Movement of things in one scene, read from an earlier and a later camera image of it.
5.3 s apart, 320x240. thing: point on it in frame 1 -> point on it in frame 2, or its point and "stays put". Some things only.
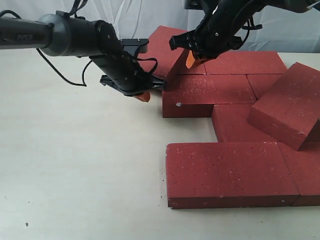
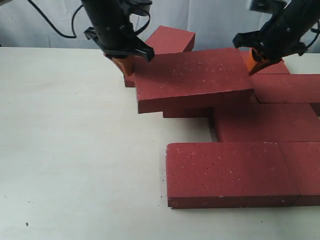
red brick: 290,111 -> 190,80
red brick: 193,95 -> 250,110
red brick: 217,175 stays put
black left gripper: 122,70 -> 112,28
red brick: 304,165 stays put
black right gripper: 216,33 -> 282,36
